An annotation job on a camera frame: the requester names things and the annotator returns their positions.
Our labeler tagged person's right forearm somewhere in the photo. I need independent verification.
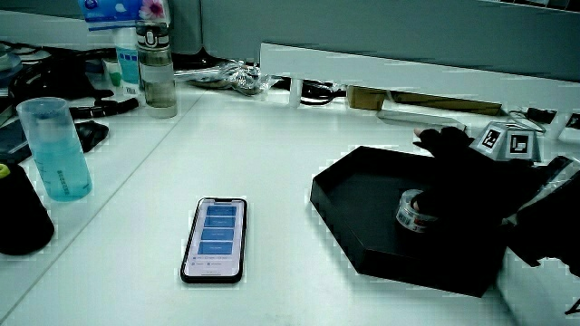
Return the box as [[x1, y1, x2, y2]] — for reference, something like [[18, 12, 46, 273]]
[[506, 156, 580, 278]]

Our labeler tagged white desk riser shelf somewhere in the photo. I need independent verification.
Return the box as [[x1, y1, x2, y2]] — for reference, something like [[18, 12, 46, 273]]
[[259, 42, 580, 140]]

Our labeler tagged black cone with yellow tip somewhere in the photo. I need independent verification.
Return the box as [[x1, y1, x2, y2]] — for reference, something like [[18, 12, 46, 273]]
[[0, 162, 56, 256]]

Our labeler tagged brown cardboard box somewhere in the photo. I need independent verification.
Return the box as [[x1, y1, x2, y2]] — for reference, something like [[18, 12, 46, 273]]
[[345, 84, 503, 117]]

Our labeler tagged black smartphone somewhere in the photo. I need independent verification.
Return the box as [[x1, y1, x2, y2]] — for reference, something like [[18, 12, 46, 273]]
[[179, 197, 248, 285]]

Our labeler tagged roll of tape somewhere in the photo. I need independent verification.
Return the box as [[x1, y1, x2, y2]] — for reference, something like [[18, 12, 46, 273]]
[[395, 188, 439, 235]]

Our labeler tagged clear water bottle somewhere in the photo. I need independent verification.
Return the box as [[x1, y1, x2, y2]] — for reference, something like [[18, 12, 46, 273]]
[[135, 21, 179, 120]]

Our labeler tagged flat white keyboard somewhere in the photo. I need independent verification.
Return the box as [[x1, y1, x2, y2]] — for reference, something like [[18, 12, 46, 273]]
[[375, 107, 469, 133]]

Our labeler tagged bundle of black cables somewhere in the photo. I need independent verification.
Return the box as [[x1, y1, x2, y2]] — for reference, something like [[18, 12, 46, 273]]
[[7, 43, 118, 106]]

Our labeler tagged black plate tray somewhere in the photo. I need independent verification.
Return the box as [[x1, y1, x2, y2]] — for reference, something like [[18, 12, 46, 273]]
[[309, 145, 509, 299]]

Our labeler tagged small white green tube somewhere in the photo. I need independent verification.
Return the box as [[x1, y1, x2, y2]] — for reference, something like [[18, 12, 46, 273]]
[[101, 57, 123, 90]]

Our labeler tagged black cable coil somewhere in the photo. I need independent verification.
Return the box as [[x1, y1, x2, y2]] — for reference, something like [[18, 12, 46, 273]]
[[275, 77, 348, 107]]

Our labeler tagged white bottle with blue label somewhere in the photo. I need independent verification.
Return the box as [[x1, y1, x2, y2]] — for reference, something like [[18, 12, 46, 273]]
[[112, 27, 142, 98]]

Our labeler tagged dark tablet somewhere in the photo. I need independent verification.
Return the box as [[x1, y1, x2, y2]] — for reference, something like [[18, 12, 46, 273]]
[[0, 118, 34, 165]]

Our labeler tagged blue tissue pack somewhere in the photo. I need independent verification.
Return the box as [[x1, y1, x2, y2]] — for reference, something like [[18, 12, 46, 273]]
[[77, 0, 172, 33]]

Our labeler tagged black computer mouse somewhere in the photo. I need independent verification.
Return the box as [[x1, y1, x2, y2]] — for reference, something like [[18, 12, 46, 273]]
[[73, 120, 111, 154]]

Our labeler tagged person's right hand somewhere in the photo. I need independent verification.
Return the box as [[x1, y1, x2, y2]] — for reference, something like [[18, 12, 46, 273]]
[[412, 120, 544, 227]]

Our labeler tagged blue translucent cup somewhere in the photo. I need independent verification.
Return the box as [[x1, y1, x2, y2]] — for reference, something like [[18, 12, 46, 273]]
[[15, 96, 94, 203]]

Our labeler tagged small black adapter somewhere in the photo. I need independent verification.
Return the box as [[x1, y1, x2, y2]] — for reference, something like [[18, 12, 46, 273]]
[[526, 106, 557, 125]]

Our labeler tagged black strap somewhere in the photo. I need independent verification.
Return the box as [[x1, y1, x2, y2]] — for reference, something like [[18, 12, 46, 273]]
[[68, 97, 140, 120]]

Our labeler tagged crumpled clear plastic bag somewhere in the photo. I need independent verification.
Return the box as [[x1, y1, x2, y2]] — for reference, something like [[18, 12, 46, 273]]
[[174, 60, 275, 97]]

